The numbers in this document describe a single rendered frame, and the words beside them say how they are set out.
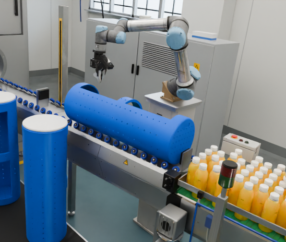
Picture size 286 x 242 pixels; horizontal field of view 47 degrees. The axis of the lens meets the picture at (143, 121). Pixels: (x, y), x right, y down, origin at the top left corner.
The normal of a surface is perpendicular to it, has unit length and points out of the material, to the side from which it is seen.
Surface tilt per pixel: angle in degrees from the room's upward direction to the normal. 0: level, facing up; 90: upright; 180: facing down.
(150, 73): 90
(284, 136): 90
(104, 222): 0
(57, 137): 90
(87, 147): 70
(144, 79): 90
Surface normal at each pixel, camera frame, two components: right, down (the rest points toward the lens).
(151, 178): -0.54, -0.09
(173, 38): -0.26, 0.62
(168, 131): -0.43, -0.36
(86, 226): 0.10, -0.93
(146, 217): -0.70, 0.20
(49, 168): 0.40, 0.37
